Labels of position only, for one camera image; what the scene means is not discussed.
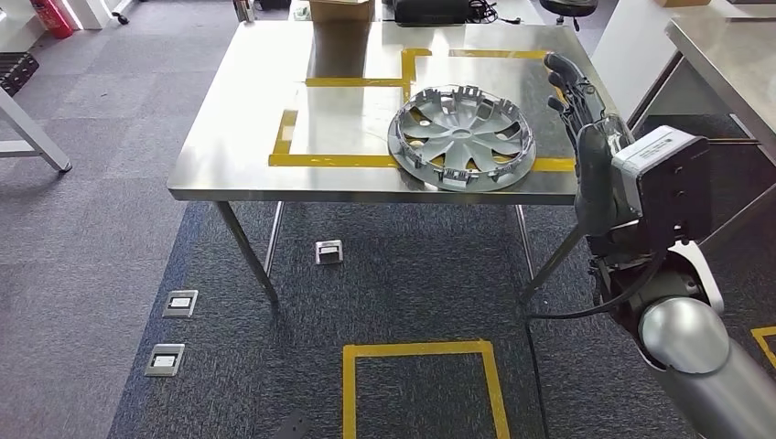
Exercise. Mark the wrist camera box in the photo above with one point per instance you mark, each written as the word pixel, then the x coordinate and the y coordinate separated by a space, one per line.
pixel 294 427
pixel 667 176

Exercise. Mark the brown box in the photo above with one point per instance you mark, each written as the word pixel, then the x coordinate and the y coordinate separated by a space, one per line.
pixel 342 10

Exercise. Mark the white furniture base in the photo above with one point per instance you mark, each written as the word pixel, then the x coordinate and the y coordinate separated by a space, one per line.
pixel 91 12

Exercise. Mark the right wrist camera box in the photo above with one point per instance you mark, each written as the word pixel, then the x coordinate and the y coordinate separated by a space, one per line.
pixel 667 176

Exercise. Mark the red fire extinguisher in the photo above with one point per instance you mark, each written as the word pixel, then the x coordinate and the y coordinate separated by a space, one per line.
pixel 53 17

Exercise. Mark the steel floor socket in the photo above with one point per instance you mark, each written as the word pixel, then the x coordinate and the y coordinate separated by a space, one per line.
pixel 329 252
pixel 180 303
pixel 164 360

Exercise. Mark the yellow tape frame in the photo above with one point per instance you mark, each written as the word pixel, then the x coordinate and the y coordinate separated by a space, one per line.
pixel 327 160

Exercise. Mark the steel workbench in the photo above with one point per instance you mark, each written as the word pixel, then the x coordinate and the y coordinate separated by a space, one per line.
pixel 242 121
pixel 727 54

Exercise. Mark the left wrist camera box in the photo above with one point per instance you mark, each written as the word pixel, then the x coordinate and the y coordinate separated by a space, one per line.
pixel 294 427

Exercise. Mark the grey plastic wheel cover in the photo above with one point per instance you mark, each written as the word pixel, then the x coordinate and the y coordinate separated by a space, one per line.
pixel 461 139

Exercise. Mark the cardboard box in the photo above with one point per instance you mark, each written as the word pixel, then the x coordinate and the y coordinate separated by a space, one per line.
pixel 682 2

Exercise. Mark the white partition panel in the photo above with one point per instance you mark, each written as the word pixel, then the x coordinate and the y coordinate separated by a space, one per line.
pixel 636 54

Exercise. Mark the black caster wheel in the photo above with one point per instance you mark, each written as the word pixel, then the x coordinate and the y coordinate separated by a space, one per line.
pixel 121 18

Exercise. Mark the yellow tape square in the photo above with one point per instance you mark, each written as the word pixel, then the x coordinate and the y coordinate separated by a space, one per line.
pixel 765 342
pixel 418 348

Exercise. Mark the black plastic crate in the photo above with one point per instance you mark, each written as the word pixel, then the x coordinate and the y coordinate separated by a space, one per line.
pixel 15 72

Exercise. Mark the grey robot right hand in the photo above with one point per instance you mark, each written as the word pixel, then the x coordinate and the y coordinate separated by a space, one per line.
pixel 597 176

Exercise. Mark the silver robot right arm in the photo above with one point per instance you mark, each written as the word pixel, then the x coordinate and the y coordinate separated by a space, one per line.
pixel 691 345

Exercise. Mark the black case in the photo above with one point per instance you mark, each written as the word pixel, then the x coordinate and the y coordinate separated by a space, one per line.
pixel 430 11

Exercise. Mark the black stool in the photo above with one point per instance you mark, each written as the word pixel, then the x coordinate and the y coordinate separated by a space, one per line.
pixel 570 6

